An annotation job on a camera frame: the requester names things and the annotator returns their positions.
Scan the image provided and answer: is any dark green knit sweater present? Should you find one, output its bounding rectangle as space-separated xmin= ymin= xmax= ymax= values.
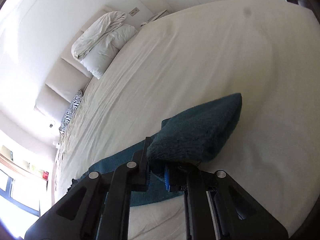
xmin=67 ymin=93 xmax=243 ymax=207

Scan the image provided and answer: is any red storage box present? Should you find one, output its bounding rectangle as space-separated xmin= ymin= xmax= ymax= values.
xmin=42 ymin=171 xmax=49 ymax=180

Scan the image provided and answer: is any zebra print pillow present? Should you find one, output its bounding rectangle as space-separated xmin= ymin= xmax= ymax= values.
xmin=59 ymin=90 xmax=83 ymax=134

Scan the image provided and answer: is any black framed window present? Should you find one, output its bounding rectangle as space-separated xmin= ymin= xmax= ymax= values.
xmin=1 ymin=170 xmax=40 ymax=217

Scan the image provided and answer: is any beige padded headboard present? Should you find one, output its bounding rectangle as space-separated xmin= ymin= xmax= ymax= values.
xmin=35 ymin=6 xmax=113 ymax=121

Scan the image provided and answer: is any folded white duvet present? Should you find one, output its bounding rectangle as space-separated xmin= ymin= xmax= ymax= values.
xmin=71 ymin=11 xmax=137 ymax=79

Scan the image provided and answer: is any beige bed with sheet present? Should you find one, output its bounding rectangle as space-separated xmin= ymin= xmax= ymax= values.
xmin=55 ymin=0 xmax=319 ymax=235

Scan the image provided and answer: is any white nightstand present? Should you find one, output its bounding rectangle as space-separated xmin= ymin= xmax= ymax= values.
xmin=140 ymin=10 xmax=169 ymax=27

